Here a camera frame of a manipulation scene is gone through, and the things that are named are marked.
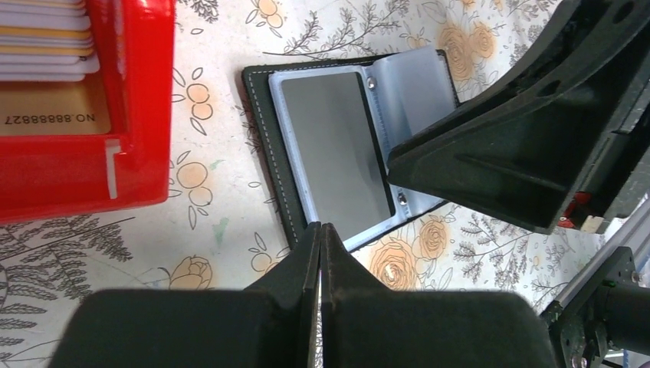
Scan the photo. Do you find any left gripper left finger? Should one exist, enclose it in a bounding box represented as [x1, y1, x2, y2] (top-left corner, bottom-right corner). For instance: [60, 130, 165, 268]
[50, 222, 322, 367]

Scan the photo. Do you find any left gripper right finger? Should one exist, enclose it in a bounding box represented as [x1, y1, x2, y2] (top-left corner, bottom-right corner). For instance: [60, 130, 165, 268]
[320, 223, 555, 367]

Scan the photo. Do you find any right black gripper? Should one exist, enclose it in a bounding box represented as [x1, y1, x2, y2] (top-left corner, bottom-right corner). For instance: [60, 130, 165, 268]
[388, 1, 649, 234]

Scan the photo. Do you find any black leather card holder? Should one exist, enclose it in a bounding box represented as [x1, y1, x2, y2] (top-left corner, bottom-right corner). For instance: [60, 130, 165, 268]
[242, 46, 459, 251]

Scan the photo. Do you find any dark grey card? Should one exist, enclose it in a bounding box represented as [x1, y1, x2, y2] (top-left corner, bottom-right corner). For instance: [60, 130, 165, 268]
[280, 72, 396, 241]

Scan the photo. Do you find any red plastic bin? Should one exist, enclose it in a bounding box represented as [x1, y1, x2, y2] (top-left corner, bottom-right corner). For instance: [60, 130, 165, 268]
[1, 1, 175, 223]

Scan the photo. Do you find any clear card stack in bin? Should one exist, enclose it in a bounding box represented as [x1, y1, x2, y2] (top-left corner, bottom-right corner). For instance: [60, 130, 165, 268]
[1, 0, 100, 82]

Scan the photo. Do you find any floral table mat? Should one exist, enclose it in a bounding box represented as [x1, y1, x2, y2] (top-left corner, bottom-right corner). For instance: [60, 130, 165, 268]
[0, 0, 606, 368]

